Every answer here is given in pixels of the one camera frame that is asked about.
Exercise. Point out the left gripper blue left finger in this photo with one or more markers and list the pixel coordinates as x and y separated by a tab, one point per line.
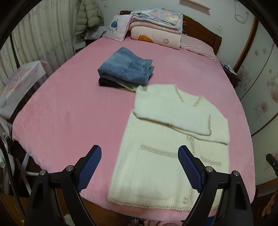
43	206

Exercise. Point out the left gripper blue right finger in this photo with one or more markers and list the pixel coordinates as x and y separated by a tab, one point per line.
223	198

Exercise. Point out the white fuzzy cardigan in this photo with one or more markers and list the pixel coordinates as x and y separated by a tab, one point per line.
148	173

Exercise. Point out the right hand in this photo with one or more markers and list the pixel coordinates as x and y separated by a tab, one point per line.
267	210

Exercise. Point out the dark wooden nightstand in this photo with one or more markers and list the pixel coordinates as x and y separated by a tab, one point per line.
232	76

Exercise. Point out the white floral wardrobe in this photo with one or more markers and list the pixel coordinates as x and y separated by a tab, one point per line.
257	91

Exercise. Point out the pink bed sheet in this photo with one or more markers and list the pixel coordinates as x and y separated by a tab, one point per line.
70	113

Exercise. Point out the white storage box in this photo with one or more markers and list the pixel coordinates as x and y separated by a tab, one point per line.
19	84

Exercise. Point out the folded black garment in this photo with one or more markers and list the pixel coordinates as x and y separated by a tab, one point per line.
103	82

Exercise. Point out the folded yellow-green garment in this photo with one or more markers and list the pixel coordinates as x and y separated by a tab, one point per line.
128	88

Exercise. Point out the pink pillow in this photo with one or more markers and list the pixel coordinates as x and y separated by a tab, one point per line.
197	46

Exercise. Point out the dark wooden headboard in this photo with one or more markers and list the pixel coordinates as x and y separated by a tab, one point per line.
194	29

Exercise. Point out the folded blue jeans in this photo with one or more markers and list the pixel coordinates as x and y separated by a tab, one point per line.
124	67

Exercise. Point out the beige curtain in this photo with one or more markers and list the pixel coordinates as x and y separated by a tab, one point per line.
46	33

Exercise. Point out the folded pink cartoon quilt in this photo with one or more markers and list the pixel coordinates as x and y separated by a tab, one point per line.
158	26

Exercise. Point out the white cartoon cushion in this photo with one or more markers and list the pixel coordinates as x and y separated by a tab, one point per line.
117	29

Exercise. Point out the beige puffer jacket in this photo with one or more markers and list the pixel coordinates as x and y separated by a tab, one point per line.
89	16

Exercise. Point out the wooden wall shelf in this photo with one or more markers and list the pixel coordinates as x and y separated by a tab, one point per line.
194	4

